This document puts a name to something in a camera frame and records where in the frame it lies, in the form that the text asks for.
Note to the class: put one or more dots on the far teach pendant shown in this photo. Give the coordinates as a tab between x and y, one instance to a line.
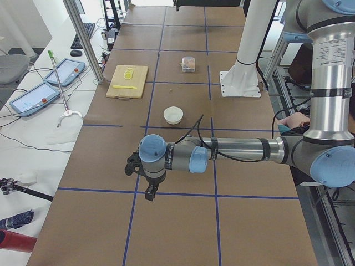
68	70

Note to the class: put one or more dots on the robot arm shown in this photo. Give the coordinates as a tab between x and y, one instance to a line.
206	137

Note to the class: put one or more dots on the yellow plastic knife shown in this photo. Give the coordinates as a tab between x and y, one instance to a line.
124	87

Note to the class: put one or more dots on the folded blue umbrella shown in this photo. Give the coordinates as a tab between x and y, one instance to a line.
17	221

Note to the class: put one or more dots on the clear plastic egg box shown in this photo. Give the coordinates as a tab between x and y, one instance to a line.
184	66

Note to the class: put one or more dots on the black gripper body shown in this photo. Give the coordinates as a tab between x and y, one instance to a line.
153	179

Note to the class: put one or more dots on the aluminium frame post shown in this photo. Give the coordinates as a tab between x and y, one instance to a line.
77	22

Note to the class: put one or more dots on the near teach pendant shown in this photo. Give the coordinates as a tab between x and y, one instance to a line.
35	99

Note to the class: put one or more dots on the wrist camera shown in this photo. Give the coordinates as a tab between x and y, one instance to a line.
133	164

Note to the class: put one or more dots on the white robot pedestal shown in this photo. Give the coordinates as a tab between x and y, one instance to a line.
242	80

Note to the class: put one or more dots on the wooden cutting board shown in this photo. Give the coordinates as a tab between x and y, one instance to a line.
138	80

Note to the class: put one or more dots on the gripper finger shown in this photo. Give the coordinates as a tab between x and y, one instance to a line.
150	192

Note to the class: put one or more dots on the black computer mouse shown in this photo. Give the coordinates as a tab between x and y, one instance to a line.
76	53

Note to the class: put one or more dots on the reacher grabber stick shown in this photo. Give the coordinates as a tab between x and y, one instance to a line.
67	111

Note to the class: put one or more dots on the seated person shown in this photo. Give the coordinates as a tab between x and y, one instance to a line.
296	123

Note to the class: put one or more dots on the teach pendant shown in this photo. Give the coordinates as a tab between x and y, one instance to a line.
68	70
35	99

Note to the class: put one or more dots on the white round bowl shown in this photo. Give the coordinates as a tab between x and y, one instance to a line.
173	115

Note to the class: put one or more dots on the black tripod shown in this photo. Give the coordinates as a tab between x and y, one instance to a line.
8	185

